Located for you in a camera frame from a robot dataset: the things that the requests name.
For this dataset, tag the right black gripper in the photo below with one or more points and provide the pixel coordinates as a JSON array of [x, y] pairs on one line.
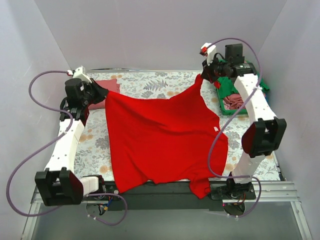
[[207, 70]]

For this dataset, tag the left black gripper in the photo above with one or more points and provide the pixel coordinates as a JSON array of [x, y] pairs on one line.
[[94, 91]]

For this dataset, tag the red t shirt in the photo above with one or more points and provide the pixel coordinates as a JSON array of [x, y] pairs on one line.
[[165, 140]]

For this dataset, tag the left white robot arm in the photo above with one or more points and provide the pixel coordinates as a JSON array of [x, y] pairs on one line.
[[57, 183]]

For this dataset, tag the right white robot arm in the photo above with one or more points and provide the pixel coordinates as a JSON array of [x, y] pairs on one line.
[[266, 130]]

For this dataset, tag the folded pink t shirt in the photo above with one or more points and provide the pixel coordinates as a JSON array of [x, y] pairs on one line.
[[109, 84]]

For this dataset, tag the green crumpled t shirt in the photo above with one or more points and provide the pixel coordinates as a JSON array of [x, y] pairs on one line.
[[242, 68]]

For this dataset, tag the green plastic basket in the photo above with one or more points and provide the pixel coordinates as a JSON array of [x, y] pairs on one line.
[[230, 111]]

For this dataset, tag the pink crumpled t shirt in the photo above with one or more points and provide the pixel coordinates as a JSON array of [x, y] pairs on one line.
[[232, 102]]

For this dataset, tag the floral patterned table mat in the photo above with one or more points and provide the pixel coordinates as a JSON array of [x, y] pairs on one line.
[[93, 151]]

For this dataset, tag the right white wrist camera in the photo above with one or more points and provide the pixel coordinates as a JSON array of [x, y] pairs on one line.
[[208, 50]]

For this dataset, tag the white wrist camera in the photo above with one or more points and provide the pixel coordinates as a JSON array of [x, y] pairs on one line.
[[79, 73], [208, 50]]

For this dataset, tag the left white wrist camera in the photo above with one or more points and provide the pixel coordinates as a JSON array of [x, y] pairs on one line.
[[79, 73]]

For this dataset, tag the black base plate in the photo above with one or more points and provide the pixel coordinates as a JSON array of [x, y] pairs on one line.
[[178, 196]]

